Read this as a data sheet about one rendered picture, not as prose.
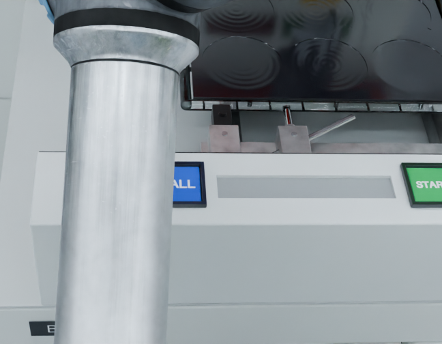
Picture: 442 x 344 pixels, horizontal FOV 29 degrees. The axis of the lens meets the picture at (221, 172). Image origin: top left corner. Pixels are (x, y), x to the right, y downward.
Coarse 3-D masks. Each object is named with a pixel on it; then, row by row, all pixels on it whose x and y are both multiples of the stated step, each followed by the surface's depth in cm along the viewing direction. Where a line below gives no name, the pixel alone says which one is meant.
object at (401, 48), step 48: (240, 0) 115; (288, 0) 116; (336, 0) 117; (384, 0) 118; (432, 0) 119; (240, 48) 109; (288, 48) 109; (336, 48) 110; (384, 48) 111; (432, 48) 112; (240, 96) 103; (288, 96) 103; (336, 96) 104; (384, 96) 105; (432, 96) 105
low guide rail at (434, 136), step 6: (426, 114) 112; (432, 114) 111; (438, 114) 111; (426, 120) 112; (432, 120) 110; (438, 120) 110; (426, 126) 112; (432, 126) 110; (438, 126) 109; (426, 132) 112; (432, 132) 110; (438, 132) 108; (432, 138) 110; (438, 138) 108
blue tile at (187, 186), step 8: (176, 168) 86; (184, 168) 86; (192, 168) 86; (176, 176) 85; (184, 176) 85; (192, 176) 85; (176, 184) 84; (184, 184) 84; (192, 184) 84; (200, 184) 85; (176, 192) 84; (184, 192) 84; (192, 192) 84; (200, 192) 84; (176, 200) 83; (184, 200) 83; (192, 200) 83; (200, 200) 83
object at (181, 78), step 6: (186, 66) 105; (180, 72) 105; (186, 72) 104; (180, 78) 104; (186, 78) 104; (180, 84) 103; (186, 84) 103; (180, 90) 103; (186, 90) 102; (180, 96) 102; (186, 96) 102; (180, 102) 102
